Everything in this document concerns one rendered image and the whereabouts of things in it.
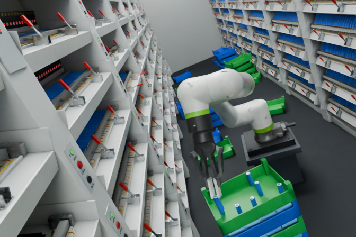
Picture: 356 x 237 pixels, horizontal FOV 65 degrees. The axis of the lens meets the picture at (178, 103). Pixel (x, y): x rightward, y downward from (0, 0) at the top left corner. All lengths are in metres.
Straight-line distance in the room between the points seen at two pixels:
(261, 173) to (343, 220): 0.58
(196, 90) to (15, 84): 0.57
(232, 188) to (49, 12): 1.05
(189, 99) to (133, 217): 0.42
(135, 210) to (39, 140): 0.46
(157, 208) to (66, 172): 0.67
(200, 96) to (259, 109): 0.81
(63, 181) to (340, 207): 1.46
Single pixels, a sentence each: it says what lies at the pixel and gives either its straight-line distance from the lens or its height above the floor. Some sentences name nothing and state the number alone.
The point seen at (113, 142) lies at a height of 0.93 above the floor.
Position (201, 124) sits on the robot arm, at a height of 0.87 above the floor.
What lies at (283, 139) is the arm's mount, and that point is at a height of 0.32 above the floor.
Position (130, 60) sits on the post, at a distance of 1.96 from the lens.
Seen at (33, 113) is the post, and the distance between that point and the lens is 0.61.
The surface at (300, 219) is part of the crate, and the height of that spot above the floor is 0.38.
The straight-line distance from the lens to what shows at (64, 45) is 0.92.
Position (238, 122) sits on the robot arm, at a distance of 1.75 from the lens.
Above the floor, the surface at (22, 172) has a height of 1.12.
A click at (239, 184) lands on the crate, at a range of 1.27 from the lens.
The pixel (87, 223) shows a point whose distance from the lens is 0.69.
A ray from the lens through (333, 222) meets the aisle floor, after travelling 1.72.
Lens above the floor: 1.28
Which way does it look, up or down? 19 degrees down
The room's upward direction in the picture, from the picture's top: 24 degrees counter-clockwise
